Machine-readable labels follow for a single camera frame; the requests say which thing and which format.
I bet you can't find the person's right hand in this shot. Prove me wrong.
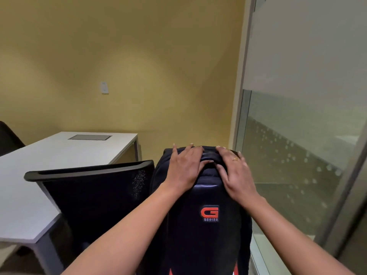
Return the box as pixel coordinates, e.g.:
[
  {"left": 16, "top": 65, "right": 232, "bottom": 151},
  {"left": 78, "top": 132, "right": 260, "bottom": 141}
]
[{"left": 215, "top": 146, "right": 266, "bottom": 211}]

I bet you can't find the person's left hand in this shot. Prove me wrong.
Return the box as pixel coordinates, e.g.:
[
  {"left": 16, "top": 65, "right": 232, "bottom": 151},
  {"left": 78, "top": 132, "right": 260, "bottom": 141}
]
[{"left": 163, "top": 143, "right": 214, "bottom": 195}]

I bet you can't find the black backpack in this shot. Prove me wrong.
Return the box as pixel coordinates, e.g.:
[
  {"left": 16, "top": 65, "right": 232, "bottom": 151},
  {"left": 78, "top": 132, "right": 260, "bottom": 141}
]
[{"left": 143, "top": 146, "right": 253, "bottom": 275}]

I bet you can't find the black mesh office chair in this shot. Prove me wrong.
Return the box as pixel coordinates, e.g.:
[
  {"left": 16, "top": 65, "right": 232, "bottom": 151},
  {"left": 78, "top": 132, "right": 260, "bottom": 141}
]
[
  {"left": 0, "top": 120, "right": 26, "bottom": 157},
  {"left": 24, "top": 160, "right": 155, "bottom": 261}
]

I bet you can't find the person's left forearm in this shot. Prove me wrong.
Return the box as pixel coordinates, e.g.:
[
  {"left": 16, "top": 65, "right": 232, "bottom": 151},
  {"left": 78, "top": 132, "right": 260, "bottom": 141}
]
[{"left": 62, "top": 183, "right": 184, "bottom": 275}]

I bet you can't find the person's right forearm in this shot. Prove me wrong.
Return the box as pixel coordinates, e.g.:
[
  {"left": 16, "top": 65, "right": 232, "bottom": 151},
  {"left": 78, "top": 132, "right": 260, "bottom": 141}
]
[{"left": 244, "top": 197, "right": 356, "bottom": 275}]

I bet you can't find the white table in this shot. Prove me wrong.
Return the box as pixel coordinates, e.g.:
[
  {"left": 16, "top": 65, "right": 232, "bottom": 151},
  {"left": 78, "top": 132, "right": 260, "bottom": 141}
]
[{"left": 0, "top": 131, "right": 141, "bottom": 275}]

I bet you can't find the frosted glass wall panel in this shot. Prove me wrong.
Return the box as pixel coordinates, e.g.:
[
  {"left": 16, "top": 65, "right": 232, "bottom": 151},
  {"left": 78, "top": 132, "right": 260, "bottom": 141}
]
[{"left": 235, "top": 0, "right": 367, "bottom": 275}]

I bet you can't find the grey table cable hatch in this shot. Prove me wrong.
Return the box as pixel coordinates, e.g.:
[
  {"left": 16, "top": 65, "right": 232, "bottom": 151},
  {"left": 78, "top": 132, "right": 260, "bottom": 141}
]
[{"left": 68, "top": 134, "right": 112, "bottom": 141}]

